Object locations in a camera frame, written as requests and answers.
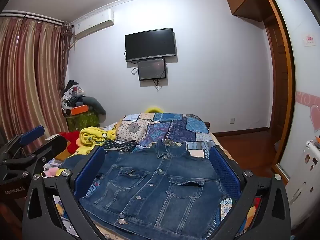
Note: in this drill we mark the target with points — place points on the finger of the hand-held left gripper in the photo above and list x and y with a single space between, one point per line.
32 134
53 147

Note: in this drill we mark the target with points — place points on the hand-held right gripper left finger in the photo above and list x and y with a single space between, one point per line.
90 170

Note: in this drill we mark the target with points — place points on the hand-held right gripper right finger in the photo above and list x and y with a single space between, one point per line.
225 171

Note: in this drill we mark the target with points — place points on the blue denim jacket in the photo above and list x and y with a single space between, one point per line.
150 185

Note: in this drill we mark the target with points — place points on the pile of clothes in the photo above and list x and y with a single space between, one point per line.
71 93

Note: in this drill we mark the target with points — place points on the red plush toy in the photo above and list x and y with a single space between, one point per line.
71 142

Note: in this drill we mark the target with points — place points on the pink plush toy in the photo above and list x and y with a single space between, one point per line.
51 172

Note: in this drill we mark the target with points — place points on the dark dotted cloth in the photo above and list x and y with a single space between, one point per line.
117 145

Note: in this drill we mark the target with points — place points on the yellow cartoon blanket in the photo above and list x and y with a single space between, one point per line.
95 133

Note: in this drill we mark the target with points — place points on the green storage box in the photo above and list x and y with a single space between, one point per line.
82 122

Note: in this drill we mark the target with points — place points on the orange box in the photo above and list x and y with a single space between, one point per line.
79 110

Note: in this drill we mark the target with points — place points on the cartoon printed bed sheet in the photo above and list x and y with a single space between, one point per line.
250 215

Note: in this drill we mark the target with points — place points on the striped red beige curtain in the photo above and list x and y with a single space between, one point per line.
25 80

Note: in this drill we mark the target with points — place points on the grey-green pillow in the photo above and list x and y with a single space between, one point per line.
96 105

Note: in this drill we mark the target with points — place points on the blue patchwork blanket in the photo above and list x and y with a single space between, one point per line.
175 127

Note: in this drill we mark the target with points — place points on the yellow plush toy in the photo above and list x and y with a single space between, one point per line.
155 110

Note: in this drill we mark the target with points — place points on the white air conditioner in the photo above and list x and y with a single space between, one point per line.
95 23

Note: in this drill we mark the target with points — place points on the small pink white sticker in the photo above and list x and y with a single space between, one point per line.
309 40

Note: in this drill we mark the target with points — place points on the white wall socket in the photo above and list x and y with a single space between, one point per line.
232 120

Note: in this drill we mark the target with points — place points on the small black wall monitor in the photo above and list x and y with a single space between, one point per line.
151 69

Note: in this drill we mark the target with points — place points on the black wall television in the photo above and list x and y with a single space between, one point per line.
150 43

